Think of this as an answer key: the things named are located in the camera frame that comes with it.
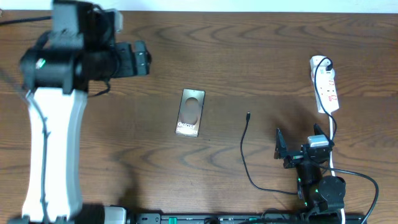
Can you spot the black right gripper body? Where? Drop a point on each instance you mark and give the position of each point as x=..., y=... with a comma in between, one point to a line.
x=293, y=160

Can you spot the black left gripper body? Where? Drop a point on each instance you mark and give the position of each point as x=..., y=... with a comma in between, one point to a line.
x=128, y=59

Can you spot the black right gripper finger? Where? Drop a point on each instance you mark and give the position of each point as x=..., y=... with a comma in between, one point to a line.
x=317, y=131
x=280, y=146

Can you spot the gold Galaxy smartphone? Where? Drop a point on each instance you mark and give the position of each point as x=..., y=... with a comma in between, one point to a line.
x=190, y=111

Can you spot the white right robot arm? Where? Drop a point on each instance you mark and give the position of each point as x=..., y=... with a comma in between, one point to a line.
x=321, y=194

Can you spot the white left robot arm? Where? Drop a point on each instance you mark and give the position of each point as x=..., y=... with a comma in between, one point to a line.
x=79, y=48

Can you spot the white USB charger plug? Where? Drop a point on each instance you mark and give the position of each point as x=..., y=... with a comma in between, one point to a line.
x=327, y=71

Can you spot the white power strip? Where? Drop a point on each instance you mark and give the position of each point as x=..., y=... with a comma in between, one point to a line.
x=326, y=95

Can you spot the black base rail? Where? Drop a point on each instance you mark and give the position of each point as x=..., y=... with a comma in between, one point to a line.
x=272, y=217

